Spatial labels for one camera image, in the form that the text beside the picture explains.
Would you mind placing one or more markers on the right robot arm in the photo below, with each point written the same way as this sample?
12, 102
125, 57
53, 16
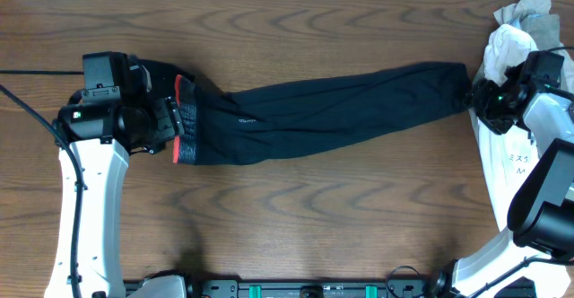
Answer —
539, 231

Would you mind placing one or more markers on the beige grey garment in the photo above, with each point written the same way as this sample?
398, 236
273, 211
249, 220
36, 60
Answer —
524, 27

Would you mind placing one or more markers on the white t-shirt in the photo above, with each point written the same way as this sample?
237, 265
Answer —
507, 160

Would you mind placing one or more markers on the black leggings red waistband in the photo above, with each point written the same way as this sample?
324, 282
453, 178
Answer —
296, 119

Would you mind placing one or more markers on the folded black garment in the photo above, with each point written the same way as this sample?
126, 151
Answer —
160, 79

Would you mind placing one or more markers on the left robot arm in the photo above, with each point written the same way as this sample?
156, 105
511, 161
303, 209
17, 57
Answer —
128, 105

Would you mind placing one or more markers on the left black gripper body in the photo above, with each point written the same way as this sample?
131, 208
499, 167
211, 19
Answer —
169, 119

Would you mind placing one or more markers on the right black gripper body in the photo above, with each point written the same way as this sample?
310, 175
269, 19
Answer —
491, 107

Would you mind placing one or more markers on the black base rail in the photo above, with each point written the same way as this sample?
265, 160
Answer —
314, 289

